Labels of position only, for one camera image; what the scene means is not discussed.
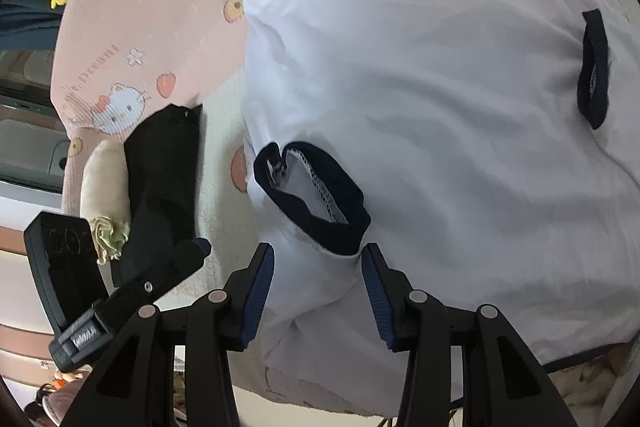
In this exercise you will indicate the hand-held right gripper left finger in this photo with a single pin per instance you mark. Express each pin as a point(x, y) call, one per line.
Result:
point(260, 292)

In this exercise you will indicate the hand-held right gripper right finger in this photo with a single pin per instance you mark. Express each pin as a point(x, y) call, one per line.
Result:
point(376, 297)

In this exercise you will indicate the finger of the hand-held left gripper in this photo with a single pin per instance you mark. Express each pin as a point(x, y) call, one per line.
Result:
point(165, 269)

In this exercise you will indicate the black garment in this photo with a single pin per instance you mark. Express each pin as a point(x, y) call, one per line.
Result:
point(160, 187)

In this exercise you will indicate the white T-shirt with navy collar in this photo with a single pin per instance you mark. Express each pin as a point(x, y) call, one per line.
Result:
point(425, 82)

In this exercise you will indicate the beige folded garment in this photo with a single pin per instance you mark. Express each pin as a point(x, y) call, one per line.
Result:
point(102, 187)

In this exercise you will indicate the grey white furniture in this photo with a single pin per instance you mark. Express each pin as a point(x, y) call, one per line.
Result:
point(25, 132)

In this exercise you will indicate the pink cat print blanket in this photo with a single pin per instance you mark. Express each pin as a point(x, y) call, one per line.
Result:
point(165, 7)

